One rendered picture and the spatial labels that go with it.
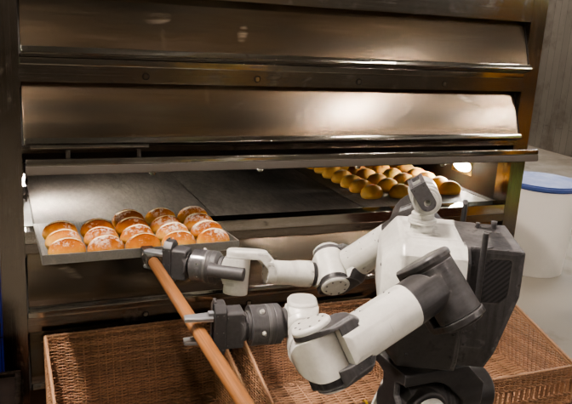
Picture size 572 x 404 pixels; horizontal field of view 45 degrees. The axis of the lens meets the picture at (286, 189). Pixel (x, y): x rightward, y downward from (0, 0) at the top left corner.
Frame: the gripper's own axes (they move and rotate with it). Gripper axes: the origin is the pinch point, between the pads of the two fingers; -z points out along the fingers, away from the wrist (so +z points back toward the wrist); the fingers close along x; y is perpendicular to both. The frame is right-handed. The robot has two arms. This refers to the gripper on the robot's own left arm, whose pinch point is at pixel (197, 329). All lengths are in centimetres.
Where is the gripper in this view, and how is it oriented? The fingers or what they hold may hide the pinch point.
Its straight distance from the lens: 148.9
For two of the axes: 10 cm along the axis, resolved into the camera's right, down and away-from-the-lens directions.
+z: 9.6, -0.2, 2.9
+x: -0.6, 9.7, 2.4
